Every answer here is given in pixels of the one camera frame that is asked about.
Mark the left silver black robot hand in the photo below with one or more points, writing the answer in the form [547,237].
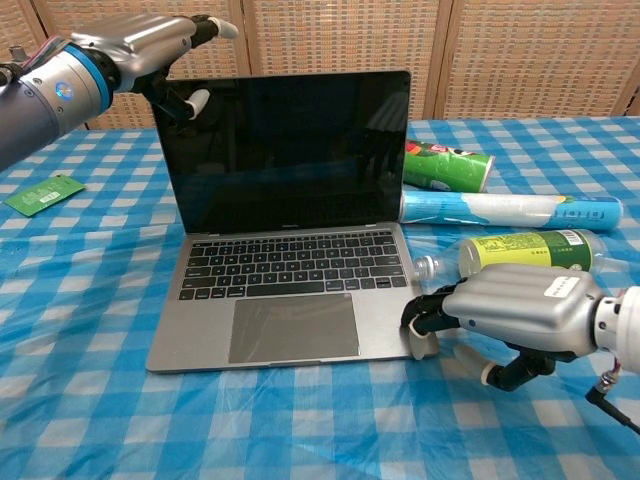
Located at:
[135,45]

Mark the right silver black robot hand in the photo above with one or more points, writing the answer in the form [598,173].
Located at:
[525,305]

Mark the silver laptop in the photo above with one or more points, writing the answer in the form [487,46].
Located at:
[290,150]

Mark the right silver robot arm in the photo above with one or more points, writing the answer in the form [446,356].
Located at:
[625,330]

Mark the green label plastic bottle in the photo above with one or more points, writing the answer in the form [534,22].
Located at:
[525,247]

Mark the blue white chips tube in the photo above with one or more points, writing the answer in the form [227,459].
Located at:
[510,210]

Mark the green chips can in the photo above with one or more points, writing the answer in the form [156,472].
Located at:
[450,170]

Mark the green sachet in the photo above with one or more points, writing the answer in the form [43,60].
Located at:
[45,195]

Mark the woven bamboo folding screen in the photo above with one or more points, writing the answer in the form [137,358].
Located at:
[525,55]

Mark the blue white checked tablecloth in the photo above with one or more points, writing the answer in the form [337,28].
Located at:
[300,425]

